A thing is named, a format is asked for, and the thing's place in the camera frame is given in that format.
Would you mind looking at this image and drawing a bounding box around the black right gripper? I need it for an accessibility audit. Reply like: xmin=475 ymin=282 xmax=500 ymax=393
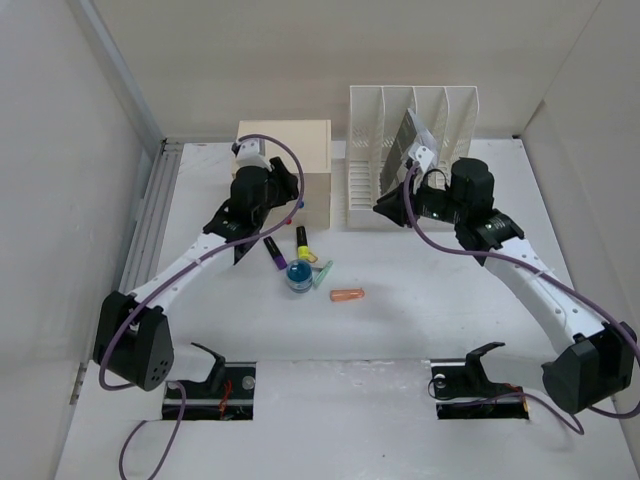
xmin=371 ymin=170 xmax=466 ymax=228

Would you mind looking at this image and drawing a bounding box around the cream drawer cabinet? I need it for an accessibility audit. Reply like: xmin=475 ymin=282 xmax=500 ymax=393
xmin=237 ymin=120 xmax=332 ymax=230

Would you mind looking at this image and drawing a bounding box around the grey setup guide booklet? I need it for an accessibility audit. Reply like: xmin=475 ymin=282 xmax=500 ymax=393
xmin=379 ymin=108 xmax=438 ymax=195

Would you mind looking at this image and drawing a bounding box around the blue ink bottle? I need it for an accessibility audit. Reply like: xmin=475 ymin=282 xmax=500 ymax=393
xmin=285 ymin=259 xmax=313 ymax=294

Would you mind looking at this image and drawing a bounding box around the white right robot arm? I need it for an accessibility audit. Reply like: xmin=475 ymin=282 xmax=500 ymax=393
xmin=373 ymin=153 xmax=639 ymax=414

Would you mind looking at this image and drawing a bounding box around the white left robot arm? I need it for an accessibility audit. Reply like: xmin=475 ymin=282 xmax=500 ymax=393
xmin=93 ymin=154 xmax=305 ymax=397

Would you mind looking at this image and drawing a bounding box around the purple highlighter marker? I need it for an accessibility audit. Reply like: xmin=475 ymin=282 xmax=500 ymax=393
xmin=263 ymin=236 xmax=288 ymax=271

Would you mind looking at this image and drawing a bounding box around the yellow highlighter marker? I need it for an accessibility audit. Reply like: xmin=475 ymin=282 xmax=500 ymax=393
xmin=296 ymin=226 xmax=310 ymax=260

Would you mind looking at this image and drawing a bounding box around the white file organizer rack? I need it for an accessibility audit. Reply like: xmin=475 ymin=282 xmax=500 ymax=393
xmin=346 ymin=85 xmax=479 ymax=231

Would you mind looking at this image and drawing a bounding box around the green transparent cap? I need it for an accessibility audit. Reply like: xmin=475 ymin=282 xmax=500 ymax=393
xmin=312 ymin=260 xmax=334 ymax=288

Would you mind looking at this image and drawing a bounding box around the orange transparent cap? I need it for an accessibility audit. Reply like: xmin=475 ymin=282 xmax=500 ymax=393
xmin=330 ymin=288 xmax=365 ymax=302

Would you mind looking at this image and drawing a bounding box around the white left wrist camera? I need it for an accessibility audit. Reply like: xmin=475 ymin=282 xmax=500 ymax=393
xmin=232 ymin=138 xmax=267 ymax=168

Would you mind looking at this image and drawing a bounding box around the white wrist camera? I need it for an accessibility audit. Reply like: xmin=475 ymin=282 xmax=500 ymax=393
xmin=402 ymin=142 xmax=437 ymax=173
xmin=232 ymin=138 xmax=267 ymax=168

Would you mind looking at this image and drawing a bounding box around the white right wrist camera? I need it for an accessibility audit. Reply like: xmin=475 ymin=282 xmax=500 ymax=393
xmin=402 ymin=142 xmax=437 ymax=173

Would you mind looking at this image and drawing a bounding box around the aluminium frame rail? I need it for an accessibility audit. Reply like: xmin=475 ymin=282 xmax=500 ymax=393
xmin=69 ymin=1 xmax=178 ymax=391

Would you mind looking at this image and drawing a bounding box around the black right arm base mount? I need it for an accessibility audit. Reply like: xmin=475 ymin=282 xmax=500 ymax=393
xmin=428 ymin=342 xmax=529 ymax=420

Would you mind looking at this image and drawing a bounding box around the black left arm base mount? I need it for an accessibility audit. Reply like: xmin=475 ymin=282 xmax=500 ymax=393
xmin=161 ymin=342 xmax=257 ymax=421

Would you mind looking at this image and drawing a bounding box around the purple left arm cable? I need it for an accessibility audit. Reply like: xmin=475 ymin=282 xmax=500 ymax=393
xmin=97 ymin=132 xmax=306 ymax=480

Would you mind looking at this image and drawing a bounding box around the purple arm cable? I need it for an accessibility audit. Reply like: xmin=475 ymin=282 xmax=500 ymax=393
xmin=404 ymin=158 xmax=640 ymax=437
xmin=97 ymin=132 xmax=306 ymax=480

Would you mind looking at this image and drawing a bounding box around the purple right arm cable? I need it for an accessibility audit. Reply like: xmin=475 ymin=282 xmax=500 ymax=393
xmin=404 ymin=158 xmax=640 ymax=437

